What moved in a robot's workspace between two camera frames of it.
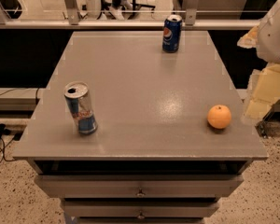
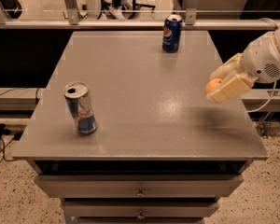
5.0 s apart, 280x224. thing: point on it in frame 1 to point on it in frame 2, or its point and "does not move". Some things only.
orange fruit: x=218 y=117 to x=212 y=84
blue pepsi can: x=172 y=33 does not move
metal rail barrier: x=71 y=18 does not move
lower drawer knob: x=141 y=217 does not move
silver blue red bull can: x=77 y=97 does not move
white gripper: x=274 y=41 to x=260 y=60
